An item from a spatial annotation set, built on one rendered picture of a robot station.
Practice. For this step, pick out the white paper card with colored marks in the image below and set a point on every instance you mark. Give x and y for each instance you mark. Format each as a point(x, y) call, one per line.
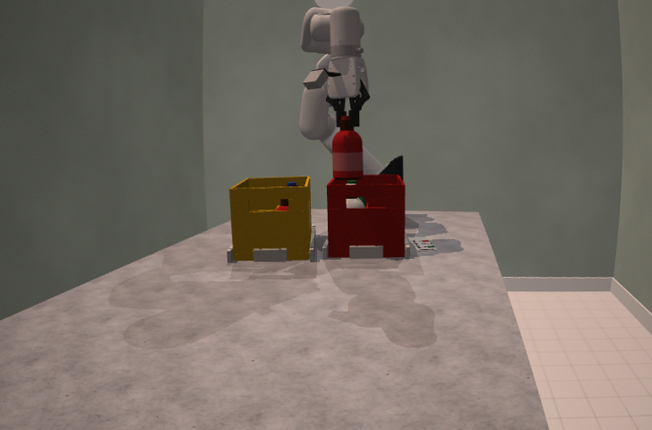
point(421, 243)

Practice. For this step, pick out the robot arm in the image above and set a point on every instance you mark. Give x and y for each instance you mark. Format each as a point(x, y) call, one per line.
point(338, 33)

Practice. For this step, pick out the white bottle with grey label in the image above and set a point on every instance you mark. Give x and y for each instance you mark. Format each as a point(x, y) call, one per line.
point(354, 202)

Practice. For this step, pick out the dark red crate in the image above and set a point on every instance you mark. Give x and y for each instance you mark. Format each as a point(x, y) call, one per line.
point(381, 222)

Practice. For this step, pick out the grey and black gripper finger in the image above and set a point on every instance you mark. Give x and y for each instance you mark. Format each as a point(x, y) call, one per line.
point(339, 108)
point(355, 107)

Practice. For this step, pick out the red bottle with pale label band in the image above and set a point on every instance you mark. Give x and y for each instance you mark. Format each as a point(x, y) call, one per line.
point(347, 152)

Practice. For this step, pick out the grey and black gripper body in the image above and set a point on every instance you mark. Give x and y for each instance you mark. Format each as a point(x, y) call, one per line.
point(348, 84)

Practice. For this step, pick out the olive-brown crate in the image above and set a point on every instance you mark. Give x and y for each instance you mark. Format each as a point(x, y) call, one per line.
point(256, 225)

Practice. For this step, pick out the green bottle with pale green label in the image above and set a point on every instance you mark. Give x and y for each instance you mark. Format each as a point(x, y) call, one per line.
point(354, 182)

